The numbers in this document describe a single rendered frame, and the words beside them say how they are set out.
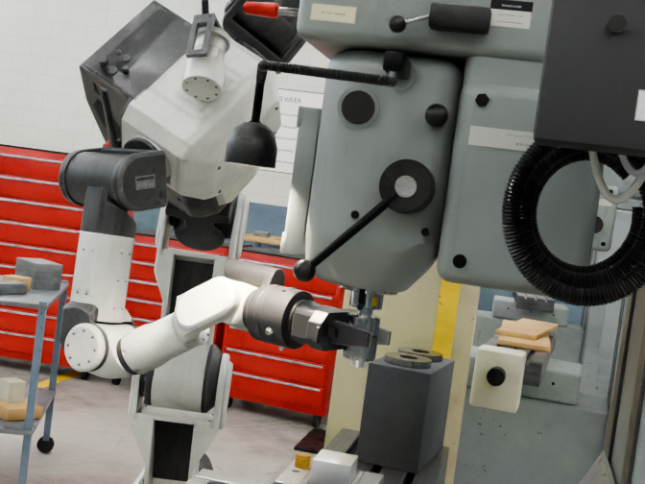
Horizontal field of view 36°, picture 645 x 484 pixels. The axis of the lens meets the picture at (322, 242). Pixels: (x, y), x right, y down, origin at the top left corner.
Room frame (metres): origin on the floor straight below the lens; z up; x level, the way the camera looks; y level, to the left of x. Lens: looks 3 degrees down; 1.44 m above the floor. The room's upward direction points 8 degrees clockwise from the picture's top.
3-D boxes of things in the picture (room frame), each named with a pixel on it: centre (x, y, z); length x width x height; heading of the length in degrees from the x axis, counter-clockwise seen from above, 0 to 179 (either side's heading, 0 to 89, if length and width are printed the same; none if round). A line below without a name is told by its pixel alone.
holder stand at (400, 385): (1.92, -0.21, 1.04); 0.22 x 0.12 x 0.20; 161
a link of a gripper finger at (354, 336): (1.38, -0.05, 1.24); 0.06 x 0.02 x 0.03; 56
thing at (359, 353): (1.41, -0.07, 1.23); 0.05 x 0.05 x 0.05
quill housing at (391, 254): (1.41, -0.08, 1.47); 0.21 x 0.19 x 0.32; 169
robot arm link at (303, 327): (1.46, 0.00, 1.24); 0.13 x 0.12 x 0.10; 146
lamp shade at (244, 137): (1.41, 0.12, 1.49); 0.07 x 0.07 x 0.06
